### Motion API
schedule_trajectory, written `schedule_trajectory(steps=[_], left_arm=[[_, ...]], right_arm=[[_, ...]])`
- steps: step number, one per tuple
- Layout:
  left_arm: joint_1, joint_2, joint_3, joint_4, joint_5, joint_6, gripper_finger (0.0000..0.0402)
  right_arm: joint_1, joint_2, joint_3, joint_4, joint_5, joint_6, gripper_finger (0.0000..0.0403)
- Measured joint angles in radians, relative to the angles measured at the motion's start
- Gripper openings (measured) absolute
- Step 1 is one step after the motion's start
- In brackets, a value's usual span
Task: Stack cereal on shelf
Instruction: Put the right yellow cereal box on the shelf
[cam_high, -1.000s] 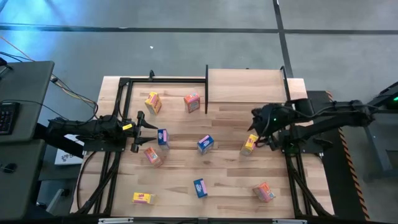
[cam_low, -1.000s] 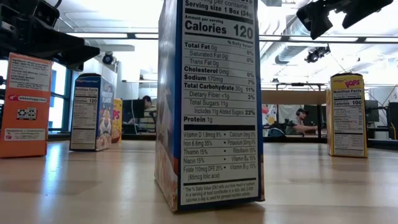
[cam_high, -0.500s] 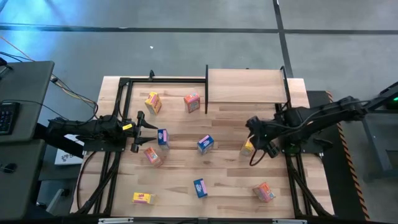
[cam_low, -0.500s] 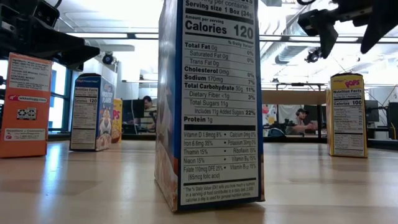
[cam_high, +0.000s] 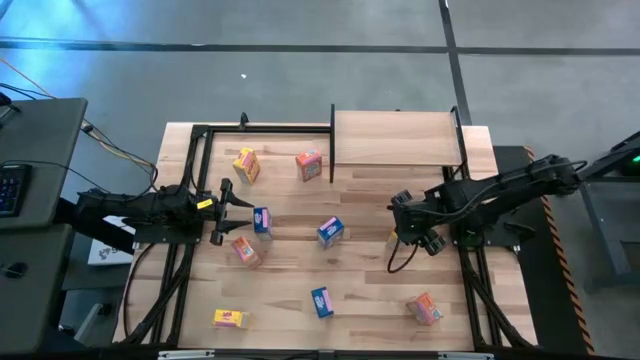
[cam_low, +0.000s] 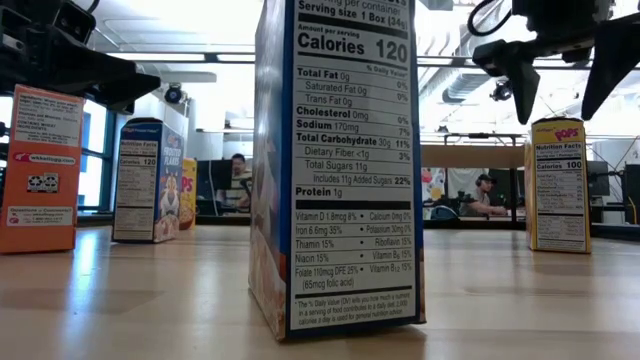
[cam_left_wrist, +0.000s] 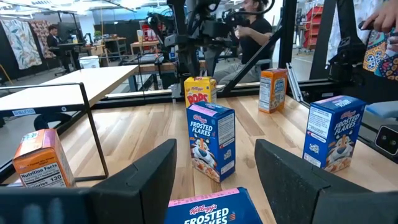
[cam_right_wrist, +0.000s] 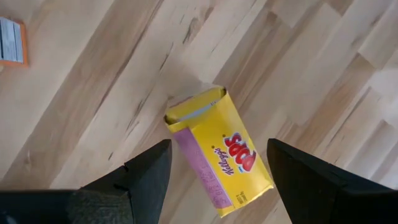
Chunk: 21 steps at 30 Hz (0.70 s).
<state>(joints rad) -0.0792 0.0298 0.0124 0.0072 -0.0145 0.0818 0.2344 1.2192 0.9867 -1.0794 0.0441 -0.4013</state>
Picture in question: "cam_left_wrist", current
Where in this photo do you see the orange Mini Wheats cereal box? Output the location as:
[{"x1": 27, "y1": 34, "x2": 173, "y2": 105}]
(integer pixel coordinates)
[
  {"x1": 12, "y1": 128, "x2": 76, "y2": 189},
  {"x1": 258, "y1": 68, "x2": 289, "y2": 114}
]

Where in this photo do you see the black table-level camera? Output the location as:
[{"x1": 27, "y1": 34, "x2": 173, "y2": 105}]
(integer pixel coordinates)
[{"x1": 374, "y1": 124, "x2": 398, "y2": 156}]

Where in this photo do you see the blue Frosted Flakes cereal box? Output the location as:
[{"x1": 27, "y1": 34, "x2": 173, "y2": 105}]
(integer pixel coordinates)
[
  {"x1": 164, "y1": 186, "x2": 264, "y2": 224},
  {"x1": 302, "y1": 95, "x2": 368, "y2": 174},
  {"x1": 185, "y1": 101, "x2": 236, "y2": 184}
]

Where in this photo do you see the silver aluminium bar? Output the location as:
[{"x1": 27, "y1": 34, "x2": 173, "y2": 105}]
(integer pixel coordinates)
[{"x1": 285, "y1": 62, "x2": 305, "y2": 103}]

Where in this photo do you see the white floral hanging cloth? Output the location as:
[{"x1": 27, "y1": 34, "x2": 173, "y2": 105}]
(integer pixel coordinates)
[{"x1": 0, "y1": 18, "x2": 44, "y2": 71}]

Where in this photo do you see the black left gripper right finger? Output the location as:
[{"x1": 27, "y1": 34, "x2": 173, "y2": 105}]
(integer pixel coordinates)
[{"x1": 254, "y1": 138, "x2": 398, "y2": 224}]

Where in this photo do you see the yellow Pops cereal box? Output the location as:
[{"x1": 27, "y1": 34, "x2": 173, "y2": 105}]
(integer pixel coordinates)
[{"x1": 183, "y1": 76, "x2": 218, "y2": 108}]

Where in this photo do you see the person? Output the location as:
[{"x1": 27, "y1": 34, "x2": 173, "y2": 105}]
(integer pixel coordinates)
[
  {"x1": 45, "y1": 24, "x2": 65, "y2": 60},
  {"x1": 357, "y1": 0, "x2": 398, "y2": 82},
  {"x1": 213, "y1": 0, "x2": 274, "y2": 86}
]

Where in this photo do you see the wooden background table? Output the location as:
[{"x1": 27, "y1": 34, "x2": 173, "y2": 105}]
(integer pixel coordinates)
[{"x1": 129, "y1": 39, "x2": 161, "y2": 57}]

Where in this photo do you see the white bin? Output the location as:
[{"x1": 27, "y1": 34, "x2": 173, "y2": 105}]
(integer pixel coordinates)
[{"x1": 78, "y1": 55, "x2": 101, "y2": 70}]

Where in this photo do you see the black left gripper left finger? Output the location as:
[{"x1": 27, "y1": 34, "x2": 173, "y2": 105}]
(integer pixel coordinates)
[{"x1": 0, "y1": 138, "x2": 178, "y2": 224}]

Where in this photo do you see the red patterned hanging cloth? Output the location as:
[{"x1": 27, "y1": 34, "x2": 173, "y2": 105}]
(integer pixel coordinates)
[{"x1": 29, "y1": 20, "x2": 57, "y2": 60}]

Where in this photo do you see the black aluminium rig frame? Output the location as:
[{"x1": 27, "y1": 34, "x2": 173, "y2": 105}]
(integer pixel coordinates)
[{"x1": 93, "y1": 0, "x2": 398, "y2": 162}]

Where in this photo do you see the wooden shelf with black frame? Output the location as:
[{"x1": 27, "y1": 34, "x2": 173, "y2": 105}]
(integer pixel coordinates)
[{"x1": 0, "y1": 64, "x2": 140, "y2": 183}]

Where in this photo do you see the red storage rack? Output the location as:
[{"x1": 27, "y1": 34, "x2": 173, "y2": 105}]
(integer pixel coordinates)
[{"x1": 303, "y1": 5, "x2": 325, "y2": 50}]

